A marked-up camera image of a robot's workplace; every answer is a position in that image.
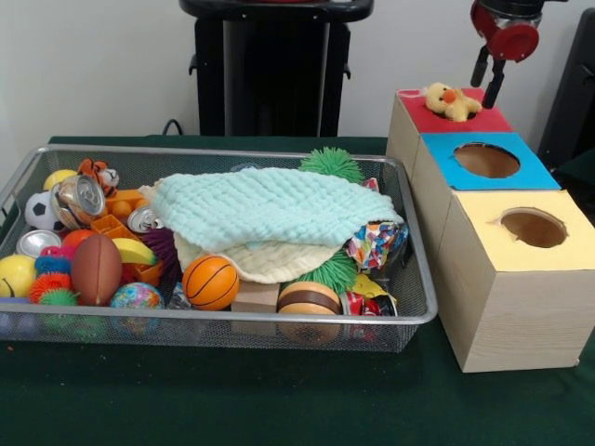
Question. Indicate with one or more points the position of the metal mesh bin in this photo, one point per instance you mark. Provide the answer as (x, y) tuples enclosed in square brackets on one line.
[(186, 334)]

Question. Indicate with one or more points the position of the dark green side tablecloth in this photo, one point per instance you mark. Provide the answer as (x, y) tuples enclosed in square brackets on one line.
[(581, 172)]

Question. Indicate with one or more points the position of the brown toy football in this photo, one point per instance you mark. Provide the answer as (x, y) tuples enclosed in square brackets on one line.
[(96, 269)]

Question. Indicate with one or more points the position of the yellow smiley ball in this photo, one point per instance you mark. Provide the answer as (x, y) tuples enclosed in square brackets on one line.
[(16, 274)]

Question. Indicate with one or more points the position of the yellow plush duck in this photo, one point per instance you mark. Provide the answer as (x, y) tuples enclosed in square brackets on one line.
[(448, 102)]

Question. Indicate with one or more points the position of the toy hamburger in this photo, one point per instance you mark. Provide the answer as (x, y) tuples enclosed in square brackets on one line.
[(309, 299)]

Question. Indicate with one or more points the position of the globe print ball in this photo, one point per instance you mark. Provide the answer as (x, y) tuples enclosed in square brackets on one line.
[(137, 296)]

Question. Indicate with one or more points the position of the cream waffle cloth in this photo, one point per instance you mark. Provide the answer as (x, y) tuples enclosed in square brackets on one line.
[(279, 265)]

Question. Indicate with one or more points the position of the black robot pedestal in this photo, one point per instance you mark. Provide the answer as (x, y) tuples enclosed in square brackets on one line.
[(274, 69)]

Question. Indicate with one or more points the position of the orange toy basketball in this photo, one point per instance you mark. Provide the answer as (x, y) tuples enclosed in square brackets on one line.
[(210, 282)]

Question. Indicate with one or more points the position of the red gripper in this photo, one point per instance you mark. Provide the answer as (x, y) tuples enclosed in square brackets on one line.
[(513, 42)]

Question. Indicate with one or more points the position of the orange striped plush tiger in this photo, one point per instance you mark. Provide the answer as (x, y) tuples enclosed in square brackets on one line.
[(97, 174)]

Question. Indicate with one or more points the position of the colourful patterned wrapper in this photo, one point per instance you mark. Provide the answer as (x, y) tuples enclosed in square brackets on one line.
[(376, 244)]

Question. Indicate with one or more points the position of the green spiky ball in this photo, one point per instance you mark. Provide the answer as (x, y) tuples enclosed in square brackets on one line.
[(332, 165)]

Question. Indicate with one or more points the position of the black furniture frame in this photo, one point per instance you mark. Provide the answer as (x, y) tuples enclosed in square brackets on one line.
[(574, 93)]

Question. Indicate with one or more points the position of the mint green waffle cloth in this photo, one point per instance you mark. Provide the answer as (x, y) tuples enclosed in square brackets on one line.
[(269, 209)]

